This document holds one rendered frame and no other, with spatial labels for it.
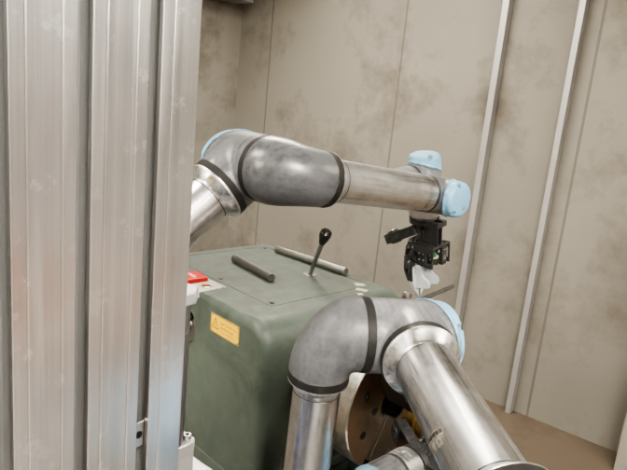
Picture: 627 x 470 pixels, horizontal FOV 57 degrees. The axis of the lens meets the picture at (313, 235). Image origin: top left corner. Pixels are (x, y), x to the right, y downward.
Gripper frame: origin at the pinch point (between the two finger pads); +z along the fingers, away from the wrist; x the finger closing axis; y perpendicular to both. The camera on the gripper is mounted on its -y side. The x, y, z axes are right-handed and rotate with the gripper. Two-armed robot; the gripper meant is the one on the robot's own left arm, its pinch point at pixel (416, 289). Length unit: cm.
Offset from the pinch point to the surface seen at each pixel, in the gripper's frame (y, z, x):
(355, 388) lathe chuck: 10.9, 6.1, -34.7
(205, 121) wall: -321, 7, 147
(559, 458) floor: -19, 162, 152
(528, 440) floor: -37, 163, 154
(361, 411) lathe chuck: 11.3, 12.4, -33.4
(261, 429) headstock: -5, 17, -48
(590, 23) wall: -58, -55, 226
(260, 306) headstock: -14.9, -5.1, -37.7
